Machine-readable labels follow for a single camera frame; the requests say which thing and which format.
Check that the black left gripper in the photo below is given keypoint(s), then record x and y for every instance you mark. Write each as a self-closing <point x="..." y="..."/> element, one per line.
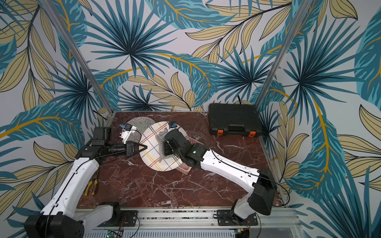
<point x="130" y="148"/>

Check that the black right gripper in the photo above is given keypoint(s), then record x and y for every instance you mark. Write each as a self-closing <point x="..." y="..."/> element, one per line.
<point x="168" y="148"/>

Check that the white plaid striped plate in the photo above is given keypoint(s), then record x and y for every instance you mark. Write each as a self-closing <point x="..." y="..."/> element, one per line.
<point x="151" y="155"/>

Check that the colourful squiggle pattern plate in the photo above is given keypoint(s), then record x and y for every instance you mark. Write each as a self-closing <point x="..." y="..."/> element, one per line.
<point x="141" y="124"/>

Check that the grey microfibre cloth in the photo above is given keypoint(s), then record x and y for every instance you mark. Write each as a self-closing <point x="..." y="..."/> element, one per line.
<point x="160" y="137"/>

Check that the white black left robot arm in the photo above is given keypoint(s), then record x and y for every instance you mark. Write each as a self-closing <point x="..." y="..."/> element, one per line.
<point x="57" y="219"/>

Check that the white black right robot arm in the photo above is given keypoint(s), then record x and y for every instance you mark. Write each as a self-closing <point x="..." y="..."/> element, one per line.
<point x="258" y="183"/>

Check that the pink perforated plastic basket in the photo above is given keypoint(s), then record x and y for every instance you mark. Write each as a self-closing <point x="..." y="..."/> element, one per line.
<point x="183" y="168"/>

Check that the black plastic tool case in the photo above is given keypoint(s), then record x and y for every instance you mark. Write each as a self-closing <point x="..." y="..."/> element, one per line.
<point x="234" y="119"/>

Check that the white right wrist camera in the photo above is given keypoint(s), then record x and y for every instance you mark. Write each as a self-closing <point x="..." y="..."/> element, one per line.
<point x="172" y="125"/>

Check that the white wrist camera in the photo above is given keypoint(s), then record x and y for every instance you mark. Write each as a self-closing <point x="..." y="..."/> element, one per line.
<point x="127" y="131"/>
<point x="172" y="125"/>

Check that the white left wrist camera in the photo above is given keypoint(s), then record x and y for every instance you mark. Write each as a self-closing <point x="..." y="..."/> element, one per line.
<point x="127" y="131"/>

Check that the yellow handled pliers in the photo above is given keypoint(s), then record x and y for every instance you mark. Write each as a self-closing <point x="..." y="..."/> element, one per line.
<point x="92" y="187"/>

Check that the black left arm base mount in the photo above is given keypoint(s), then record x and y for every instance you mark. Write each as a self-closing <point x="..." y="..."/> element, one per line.
<point x="124" y="218"/>

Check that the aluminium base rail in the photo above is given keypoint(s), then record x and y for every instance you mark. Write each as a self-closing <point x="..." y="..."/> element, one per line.
<point x="201" y="222"/>

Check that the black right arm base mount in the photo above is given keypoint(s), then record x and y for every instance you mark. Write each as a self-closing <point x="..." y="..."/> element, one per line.
<point x="226" y="217"/>

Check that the aluminium corner post left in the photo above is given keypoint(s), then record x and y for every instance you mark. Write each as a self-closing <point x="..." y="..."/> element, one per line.
<point x="55" y="17"/>

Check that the aluminium corner post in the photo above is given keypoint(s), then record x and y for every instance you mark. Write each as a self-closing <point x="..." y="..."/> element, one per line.
<point x="55" y="17"/>
<point x="277" y="48"/>

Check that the aluminium corner post right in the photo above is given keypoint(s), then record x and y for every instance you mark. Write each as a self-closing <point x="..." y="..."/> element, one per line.
<point x="277" y="48"/>

